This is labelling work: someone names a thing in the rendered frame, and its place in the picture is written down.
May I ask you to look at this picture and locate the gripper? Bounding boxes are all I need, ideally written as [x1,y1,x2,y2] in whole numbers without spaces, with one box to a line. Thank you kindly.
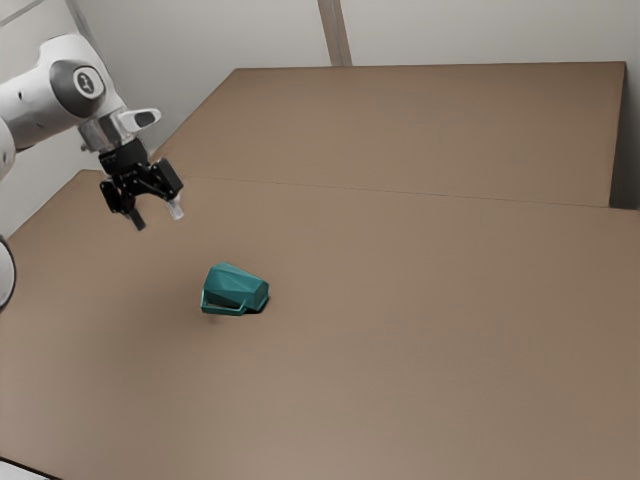
[97,141,185,232]

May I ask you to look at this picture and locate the teal faceted mug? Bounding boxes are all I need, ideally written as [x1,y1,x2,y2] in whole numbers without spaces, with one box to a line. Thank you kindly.
[200,261,271,317]

